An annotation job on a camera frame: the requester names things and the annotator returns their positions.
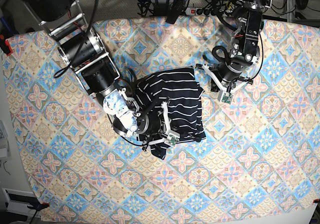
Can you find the black remote control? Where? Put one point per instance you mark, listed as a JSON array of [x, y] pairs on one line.
[[175, 11]]

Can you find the orange black clamp upper left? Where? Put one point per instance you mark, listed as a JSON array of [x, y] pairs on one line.
[[5, 45]]

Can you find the white power strip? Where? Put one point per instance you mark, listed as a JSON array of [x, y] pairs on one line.
[[197, 11]]

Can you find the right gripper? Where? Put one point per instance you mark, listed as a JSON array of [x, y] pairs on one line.
[[154, 126]]

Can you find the white box at left edge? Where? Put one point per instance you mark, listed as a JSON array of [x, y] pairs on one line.
[[5, 153]]

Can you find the patterned pastel tablecloth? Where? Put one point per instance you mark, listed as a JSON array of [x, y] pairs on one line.
[[261, 155]]

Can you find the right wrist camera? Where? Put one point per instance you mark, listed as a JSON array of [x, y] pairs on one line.
[[172, 139]]

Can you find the white black tray lower left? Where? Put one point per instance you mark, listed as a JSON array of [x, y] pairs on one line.
[[18, 201]]

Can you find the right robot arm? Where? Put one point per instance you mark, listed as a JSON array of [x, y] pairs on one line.
[[81, 48]]

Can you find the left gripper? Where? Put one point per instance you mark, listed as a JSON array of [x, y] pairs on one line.
[[223, 77]]

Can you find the navy white striped T-shirt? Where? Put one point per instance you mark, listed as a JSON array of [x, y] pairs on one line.
[[179, 88]]

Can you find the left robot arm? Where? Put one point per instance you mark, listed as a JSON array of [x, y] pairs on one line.
[[246, 45]]

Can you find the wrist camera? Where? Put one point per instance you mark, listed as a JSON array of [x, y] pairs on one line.
[[172, 139], [225, 97]]

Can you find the orange black clamp lower left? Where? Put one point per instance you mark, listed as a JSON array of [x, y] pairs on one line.
[[37, 206]]

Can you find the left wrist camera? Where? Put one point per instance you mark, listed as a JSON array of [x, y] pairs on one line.
[[225, 97]]

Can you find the orange black clamp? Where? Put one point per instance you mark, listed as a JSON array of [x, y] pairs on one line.
[[5, 45], [37, 206]]

